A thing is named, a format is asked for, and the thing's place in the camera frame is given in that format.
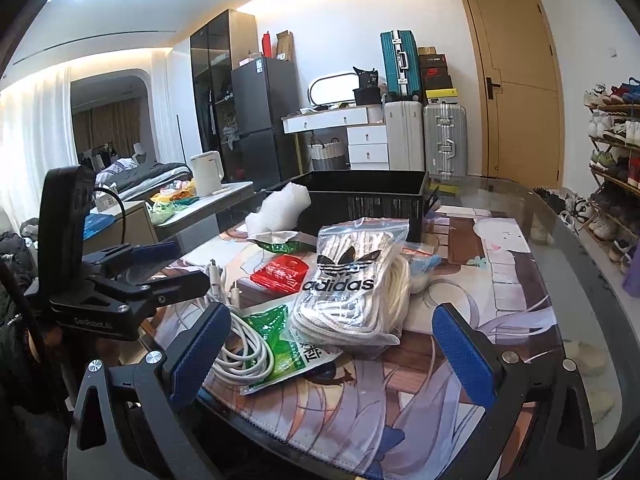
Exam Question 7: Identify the adidas bag with white laces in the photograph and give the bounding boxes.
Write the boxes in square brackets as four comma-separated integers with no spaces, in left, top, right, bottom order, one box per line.
[288,218,410,356]

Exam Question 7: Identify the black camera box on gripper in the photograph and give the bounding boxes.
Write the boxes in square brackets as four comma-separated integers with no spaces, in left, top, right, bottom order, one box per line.
[38,166,96,296]

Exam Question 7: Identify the black bag on desk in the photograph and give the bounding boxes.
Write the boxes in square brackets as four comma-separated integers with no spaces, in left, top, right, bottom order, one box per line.
[354,66,382,106]

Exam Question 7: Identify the white electric kettle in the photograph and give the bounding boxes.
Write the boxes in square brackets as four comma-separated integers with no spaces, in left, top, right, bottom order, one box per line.
[190,151,224,197]

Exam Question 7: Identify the green white granule packet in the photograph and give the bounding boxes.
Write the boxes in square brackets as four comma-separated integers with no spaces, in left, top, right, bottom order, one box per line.
[240,300,342,396]

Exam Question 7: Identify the shoe rack with shoes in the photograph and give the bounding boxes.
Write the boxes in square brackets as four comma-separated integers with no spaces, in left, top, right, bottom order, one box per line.
[561,77,639,274]

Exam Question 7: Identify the white suitcase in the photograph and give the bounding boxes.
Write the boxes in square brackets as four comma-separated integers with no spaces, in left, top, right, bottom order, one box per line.
[384,101,425,171]

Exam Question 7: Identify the teal suitcase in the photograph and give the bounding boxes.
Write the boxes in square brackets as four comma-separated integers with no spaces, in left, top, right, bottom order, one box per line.
[380,29,423,103]

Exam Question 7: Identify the silver suitcase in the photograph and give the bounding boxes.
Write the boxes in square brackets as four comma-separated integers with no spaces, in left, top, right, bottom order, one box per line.
[423,103,468,180]

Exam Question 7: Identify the grey side table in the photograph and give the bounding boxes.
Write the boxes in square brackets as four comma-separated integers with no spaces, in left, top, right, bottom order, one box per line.
[154,181,254,254]

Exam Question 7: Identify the anime printed desk mat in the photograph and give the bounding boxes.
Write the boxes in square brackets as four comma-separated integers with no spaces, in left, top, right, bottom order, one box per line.
[134,204,559,480]

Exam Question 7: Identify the green white torn packet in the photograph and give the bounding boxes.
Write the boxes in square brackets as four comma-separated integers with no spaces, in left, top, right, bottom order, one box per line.
[248,231,317,255]

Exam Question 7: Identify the black glass cabinet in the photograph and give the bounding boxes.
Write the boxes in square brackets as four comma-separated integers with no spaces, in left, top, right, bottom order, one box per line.
[190,9,258,182]

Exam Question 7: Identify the oval mirror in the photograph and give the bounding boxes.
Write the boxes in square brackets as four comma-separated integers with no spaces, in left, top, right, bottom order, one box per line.
[307,72,359,106]

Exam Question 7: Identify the stacked shoe boxes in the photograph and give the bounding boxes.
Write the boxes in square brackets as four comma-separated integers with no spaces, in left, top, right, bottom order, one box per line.
[418,47,459,104]

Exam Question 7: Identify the white power cable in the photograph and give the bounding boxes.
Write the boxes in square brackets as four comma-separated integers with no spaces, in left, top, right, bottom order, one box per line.
[203,258,277,387]

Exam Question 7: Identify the black storage box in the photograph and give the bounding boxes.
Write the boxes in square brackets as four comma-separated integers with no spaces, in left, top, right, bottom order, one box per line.
[290,169,431,242]

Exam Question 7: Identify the white foam wrap piece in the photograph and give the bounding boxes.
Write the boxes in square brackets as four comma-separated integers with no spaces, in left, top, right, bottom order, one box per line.
[245,182,311,237]

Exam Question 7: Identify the red white plastic bag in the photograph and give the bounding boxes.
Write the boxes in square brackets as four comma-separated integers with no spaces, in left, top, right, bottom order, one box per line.
[250,255,309,295]

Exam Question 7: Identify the wooden door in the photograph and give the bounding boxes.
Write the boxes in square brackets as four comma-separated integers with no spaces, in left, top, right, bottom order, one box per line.
[462,0,565,188]

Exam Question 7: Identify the white desk with drawers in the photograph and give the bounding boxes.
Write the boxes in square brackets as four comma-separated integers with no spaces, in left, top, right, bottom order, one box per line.
[282,104,390,170]

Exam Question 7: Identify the black refrigerator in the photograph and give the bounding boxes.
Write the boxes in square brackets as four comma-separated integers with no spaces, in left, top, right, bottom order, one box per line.
[231,56,300,191]

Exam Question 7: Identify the woven laundry basket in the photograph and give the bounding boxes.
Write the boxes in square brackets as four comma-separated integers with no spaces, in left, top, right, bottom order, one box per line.
[309,138,347,171]

